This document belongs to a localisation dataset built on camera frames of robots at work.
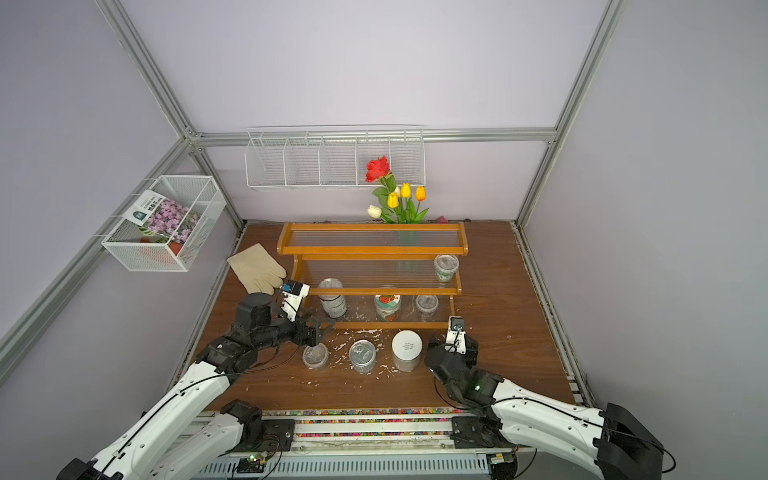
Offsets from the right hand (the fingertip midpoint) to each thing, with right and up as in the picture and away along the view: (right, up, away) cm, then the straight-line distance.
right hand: (445, 334), depth 84 cm
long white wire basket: (-37, +55, +14) cm, 68 cm away
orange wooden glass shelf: (-19, +17, +2) cm, 26 cm away
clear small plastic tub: (-36, -5, -3) cm, 37 cm away
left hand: (-33, +6, -7) cm, 35 cm away
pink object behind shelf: (+5, +37, +39) cm, 54 cm away
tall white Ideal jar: (-11, -2, -5) cm, 13 cm away
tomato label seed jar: (-17, +8, +2) cm, 18 cm away
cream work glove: (-64, +17, +21) cm, 69 cm away
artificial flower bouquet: (-14, +38, +3) cm, 40 cm away
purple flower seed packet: (-72, +32, -10) cm, 79 cm away
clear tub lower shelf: (-5, +7, +5) cm, 10 cm away
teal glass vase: (-10, +28, +12) cm, 32 cm away
